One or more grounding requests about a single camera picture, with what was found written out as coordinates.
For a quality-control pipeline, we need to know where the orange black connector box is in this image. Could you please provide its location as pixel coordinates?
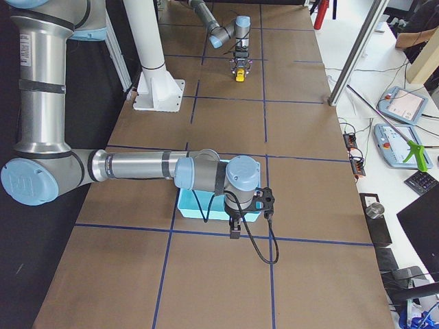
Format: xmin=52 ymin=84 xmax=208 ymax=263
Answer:
xmin=343 ymin=132 xmax=357 ymax=150

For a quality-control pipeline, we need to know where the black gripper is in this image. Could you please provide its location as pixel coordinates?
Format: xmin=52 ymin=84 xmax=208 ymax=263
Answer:
xmin=230 ymin=50 xmax=252 ymax=76
xmin=227 ymin=208 xmax=241 ymax=239

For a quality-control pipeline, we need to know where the green handled reach grabber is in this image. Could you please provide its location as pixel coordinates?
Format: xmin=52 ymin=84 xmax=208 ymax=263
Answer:
xmin=345 ymin=84 xmax=434 ymax=172

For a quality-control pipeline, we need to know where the yellow beetle toy car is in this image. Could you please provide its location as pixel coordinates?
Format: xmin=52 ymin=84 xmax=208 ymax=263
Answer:
xmin=235 ymin=68 xmax=246 ymax=82

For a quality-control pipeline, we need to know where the upper teach pendant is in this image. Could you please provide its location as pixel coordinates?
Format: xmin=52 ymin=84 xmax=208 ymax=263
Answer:
xmin=378 ymin=86 xmax=428 ymax=125

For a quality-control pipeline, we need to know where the black laptop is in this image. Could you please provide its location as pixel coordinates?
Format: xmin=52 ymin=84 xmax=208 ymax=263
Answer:
xmin=397 ymin=186 xmax=438 ymax=281

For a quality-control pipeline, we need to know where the red fire extinguisher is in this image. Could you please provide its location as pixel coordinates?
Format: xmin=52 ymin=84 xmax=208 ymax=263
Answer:
xmin=313 ymin=0 xmax=330 ymax=30

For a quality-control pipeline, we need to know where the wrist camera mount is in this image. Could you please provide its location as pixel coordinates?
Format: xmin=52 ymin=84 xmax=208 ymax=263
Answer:
xmin=247 ymin=187 xmax=275 ymax=220

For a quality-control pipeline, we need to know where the teal plastic storage bin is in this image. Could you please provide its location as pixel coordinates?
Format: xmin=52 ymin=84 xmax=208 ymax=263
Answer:
xmin=174 ymin=156 xmax=261 ymax=222

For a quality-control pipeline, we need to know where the small metal cup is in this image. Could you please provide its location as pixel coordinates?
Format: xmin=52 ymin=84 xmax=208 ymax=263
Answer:
xmin=365 ymin=202 xmax=385 ymax=219

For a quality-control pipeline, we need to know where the black keyboard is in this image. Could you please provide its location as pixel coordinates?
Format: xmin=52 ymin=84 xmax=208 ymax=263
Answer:
xmin=404 ymin=171 xmax=438 ymax=196

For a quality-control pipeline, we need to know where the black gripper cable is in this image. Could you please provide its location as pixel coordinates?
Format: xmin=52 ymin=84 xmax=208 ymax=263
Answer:
xmin=224 ymin=191 xmax=280 ymax=265

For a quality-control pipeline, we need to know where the white camera pole base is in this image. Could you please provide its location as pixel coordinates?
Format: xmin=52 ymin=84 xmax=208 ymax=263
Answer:
xmin=123 ymin=0 xmax=185 ymax=112

